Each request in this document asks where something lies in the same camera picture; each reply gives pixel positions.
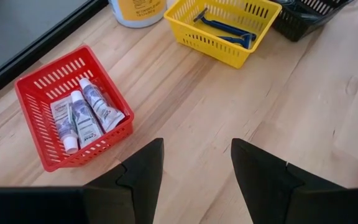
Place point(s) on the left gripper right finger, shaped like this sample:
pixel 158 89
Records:
pixel 269 193

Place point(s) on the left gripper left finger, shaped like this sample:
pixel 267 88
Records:
pixel 129 193

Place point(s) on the small white toothpaste tube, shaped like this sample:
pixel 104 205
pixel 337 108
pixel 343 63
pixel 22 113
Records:
pixel 85 124
pixel 62 124
pixel 101 105

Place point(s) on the blue disposable razor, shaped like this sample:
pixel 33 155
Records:
pixel 225 28
pixel 238 40

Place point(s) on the clear white toothbrush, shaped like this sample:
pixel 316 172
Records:
pixel 303 14

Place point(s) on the red plastic basket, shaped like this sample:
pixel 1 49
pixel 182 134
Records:
pixel 50 165

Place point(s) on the black plastic basket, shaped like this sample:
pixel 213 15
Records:
pixel 294 31

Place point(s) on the yellow plastic basket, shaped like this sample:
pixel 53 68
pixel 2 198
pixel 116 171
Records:
pixel 270 21

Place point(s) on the white yellow-label wipes canister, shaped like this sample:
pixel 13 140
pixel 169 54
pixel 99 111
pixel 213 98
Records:
pixel 135 18

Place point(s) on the black aluminium table frame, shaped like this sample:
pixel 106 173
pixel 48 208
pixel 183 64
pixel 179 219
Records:
pixel 42 46

